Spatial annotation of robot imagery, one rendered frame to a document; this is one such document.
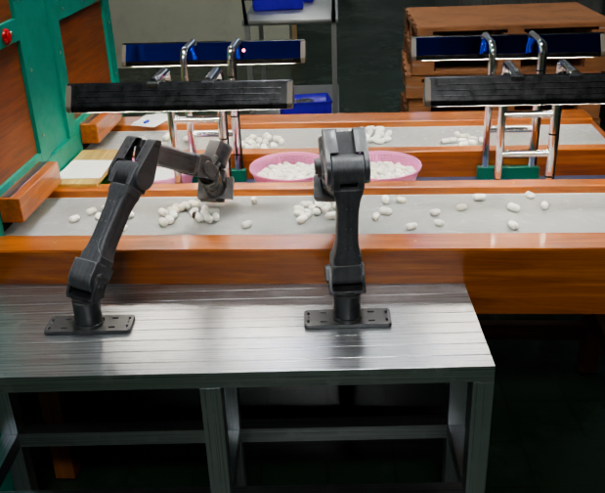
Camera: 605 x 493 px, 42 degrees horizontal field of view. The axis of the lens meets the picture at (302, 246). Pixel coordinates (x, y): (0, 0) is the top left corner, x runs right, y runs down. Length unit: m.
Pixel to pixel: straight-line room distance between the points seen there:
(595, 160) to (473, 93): 0.74
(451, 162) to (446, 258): 0.75
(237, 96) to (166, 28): 5.55
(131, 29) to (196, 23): 0.62
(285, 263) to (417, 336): 0.40
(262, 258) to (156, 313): 0.29
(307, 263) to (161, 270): 0.37
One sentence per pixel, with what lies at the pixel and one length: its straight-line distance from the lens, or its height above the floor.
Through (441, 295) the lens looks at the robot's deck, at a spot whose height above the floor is 0.67.
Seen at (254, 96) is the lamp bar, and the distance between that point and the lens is 2.13.
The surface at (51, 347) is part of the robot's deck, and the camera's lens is 1.85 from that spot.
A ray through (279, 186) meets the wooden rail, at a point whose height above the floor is 0.77.
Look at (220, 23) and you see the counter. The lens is 7.59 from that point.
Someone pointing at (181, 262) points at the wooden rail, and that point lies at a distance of 2.00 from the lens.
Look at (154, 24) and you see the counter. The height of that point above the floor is 0.39.
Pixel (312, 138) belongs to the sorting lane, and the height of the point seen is 0.74.
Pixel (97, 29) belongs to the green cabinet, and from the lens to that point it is 3.12.
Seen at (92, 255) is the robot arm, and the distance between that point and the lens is 1.84.
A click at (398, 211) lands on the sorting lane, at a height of 0.74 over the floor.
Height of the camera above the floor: 1.61
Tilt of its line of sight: 25 degrees down
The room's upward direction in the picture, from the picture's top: 2 degrees counter-clockwise
